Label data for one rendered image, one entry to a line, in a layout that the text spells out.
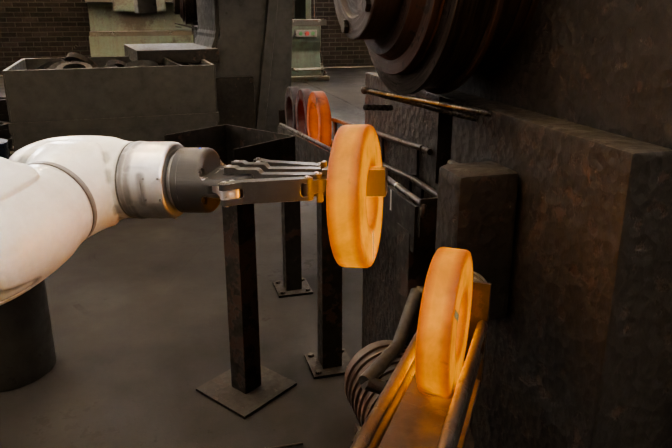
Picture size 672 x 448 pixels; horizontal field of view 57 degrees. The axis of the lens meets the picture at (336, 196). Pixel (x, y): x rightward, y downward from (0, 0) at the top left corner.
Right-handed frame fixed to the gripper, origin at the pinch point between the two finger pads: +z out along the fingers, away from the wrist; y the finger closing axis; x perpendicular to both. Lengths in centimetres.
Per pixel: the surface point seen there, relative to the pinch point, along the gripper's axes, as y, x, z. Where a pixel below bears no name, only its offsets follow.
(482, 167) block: -27.3, -5.1, 14.5
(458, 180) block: -22.6, -5.9, 11.0
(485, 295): -3.4, -14.6, 14.3
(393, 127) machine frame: -75, -7, -4
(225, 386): -79, -81, -53
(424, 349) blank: 11.5, -13.5, 8.2
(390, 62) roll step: -44.8, 9.2, -0.9
